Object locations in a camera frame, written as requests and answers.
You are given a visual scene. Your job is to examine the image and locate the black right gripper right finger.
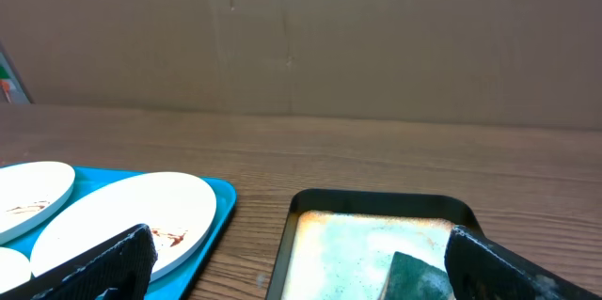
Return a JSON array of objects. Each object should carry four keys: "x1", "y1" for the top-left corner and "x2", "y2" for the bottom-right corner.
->
[{"x1": 445, "y1": 226, "x2": 601, "y2": 300}]

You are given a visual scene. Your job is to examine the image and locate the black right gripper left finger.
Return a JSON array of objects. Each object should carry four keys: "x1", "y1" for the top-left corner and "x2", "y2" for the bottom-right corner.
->
[{"x1": 1, "y1": 224, "x2": 157, "y2": 300}]

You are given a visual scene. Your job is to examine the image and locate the green and yellow sponge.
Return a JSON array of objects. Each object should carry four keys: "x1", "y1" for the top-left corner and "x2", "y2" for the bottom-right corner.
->
[{"x1": 379, "y1": 252, "x2": 455, "y2": 300}]

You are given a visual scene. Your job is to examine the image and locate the white plate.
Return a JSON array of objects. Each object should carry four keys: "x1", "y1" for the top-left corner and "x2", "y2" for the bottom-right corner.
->
[
  {"x1": 30, "y1": 172, "x2": 217, "y2": 281},
  {"x1": 1, "y1": 161, "x2": 75, "y2": 244}
]

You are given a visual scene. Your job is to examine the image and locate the teal plastic tray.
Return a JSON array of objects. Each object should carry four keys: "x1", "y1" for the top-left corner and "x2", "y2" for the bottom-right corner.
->
[{"x1": 6, "y1": 166, "x2": 236, "y2": 300}]

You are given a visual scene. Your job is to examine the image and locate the black tray with wet cloth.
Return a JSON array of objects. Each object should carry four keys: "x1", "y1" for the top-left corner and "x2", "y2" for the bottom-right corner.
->
[{"x1": 266, "y1": 189, "x2": 481, "y2": 299}]

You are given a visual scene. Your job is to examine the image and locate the yellow plate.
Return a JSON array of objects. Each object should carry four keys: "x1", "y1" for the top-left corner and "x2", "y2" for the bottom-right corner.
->
[{"x1": 0, "y1": 247, "x2": 32, "y2": 293}]

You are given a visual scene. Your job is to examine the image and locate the colourful object at wall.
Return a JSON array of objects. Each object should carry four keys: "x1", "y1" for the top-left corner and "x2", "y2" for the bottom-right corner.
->
[{"x1": 1, "y1": 45, "x2": 34, "y2": 104}]

